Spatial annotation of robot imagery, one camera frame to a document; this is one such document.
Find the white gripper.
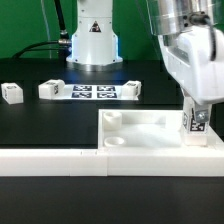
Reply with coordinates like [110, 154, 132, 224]
[147, 0, 224, 123]

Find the white square table top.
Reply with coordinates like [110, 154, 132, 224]
[98, 109, 224, 149]

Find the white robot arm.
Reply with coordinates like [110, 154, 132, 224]
[67, 0, 224, 122]

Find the white L-shaped obstacle fence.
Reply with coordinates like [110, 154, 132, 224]
[0, 112, 224, 178]

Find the paper sheet with markers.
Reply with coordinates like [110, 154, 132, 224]
[55, 84, 131, 100]

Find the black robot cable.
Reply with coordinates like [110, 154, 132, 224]
[11, 0, 72, 61]

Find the thin grey cable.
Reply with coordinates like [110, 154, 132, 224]
[40, 0, 53, 60]

